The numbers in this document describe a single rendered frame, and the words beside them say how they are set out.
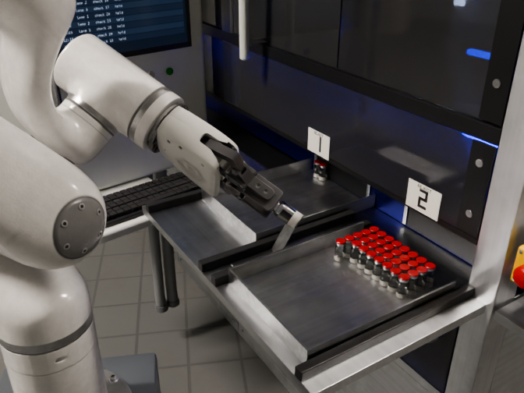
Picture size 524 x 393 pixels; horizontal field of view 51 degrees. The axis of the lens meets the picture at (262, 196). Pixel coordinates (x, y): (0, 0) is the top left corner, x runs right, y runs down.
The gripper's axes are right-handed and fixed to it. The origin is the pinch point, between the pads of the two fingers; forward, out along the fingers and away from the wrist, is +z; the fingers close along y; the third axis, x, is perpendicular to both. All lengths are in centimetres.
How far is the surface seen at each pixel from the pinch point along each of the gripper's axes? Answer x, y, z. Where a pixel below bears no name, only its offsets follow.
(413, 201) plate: 30, -35, 21
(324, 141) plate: 38, -52, -2
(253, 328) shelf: -9.8, -31.7, 9.5
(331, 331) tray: -2.4, -29.3, 20.8
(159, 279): -3, -135, -26
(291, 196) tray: 27, -64, -2
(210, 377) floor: -18, -147, 10
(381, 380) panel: 5, -73, 44
